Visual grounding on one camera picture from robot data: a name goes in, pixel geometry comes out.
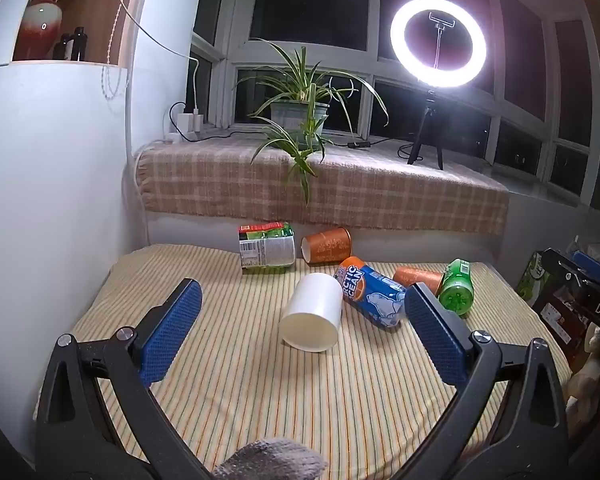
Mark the large orange patterned cup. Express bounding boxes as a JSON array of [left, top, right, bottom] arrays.
[[300, 227, 353, 266]]

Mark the striped yellow cloth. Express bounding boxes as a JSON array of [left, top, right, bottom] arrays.
[[32, 244, 573, 480]]

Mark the grey plant pot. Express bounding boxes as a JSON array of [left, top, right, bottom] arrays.
[[269, 101, 331, 137]]

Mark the black tripod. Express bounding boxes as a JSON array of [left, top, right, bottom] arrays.
[[406, 90, 444, 171]]

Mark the green and white bag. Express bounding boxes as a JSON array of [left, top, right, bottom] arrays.
[[515, 251, 549, 307]]

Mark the spider plant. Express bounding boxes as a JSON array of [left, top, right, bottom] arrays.
[[232, 38, 390, 206]]

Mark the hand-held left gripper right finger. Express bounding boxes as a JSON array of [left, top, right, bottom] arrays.
[[404, 282, 571, 480]]

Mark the small orange patterned cup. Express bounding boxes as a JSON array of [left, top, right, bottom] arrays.
[[393, 266, 445, 297]]

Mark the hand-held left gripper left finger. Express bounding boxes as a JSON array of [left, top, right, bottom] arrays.
[[34, 277, 203, 480]]

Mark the cream figurine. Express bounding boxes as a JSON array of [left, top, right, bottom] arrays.
[[564, 326, 600, 412]]

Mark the white bead cord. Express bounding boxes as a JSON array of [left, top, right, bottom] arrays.
[[101, 0, 152, 99]]

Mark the red and white vase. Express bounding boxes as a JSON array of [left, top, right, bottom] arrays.
[[19, 0, 81, 61]]

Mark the blue drink can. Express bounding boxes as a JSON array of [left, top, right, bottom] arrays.
[[333, 256, 407, 330]]

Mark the dark box with red label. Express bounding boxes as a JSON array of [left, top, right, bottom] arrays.
[[531, 287, 590, 362]]

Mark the plaid brown cloth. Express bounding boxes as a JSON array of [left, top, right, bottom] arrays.
[[135, 137, 510, 235]]

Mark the white cup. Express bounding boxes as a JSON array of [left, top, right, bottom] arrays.
[[279, 272, 343, 352]]

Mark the phone clamp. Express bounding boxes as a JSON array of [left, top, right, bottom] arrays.
[[428, 11, 456, 68]]

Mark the green drink can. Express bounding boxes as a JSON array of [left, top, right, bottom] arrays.
[[438, 258, 475, 316]]

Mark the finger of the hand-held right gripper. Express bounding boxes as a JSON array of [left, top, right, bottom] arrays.
[[541, 247, 593, 295], [569, 249, 600, 286]]

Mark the person's left hand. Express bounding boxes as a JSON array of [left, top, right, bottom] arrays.
[[211, 437, 328, 480]]

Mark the ring light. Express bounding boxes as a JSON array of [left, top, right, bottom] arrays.
[[390, 0, 487, 92]]

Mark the white and green labelled can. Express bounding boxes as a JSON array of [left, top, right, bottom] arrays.
[[238, 221, 297, 273]]

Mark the white charging cable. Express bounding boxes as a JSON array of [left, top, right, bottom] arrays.
[[99, 0, 201, 111]]

